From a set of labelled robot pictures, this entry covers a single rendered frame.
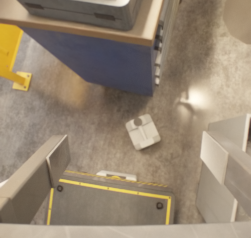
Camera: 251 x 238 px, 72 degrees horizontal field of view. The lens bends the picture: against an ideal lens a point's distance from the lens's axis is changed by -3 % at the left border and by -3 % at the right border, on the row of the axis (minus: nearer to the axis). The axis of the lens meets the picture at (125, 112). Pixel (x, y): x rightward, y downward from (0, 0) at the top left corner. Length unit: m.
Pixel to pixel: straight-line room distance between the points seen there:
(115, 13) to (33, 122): 1.35
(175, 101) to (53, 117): 0.94
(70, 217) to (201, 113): 1.03
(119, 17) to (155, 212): 0.90
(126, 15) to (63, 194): 0.97
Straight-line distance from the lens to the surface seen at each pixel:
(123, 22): 0.37
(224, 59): 1.47
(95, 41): 0.60
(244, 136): 0.79
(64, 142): 0.16
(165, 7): 0.53
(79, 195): 1.08
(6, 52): 1.60
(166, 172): 1.30
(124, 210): 1.04
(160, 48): 0.63
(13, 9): 0.55
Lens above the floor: 1.27
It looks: 78 degrees down
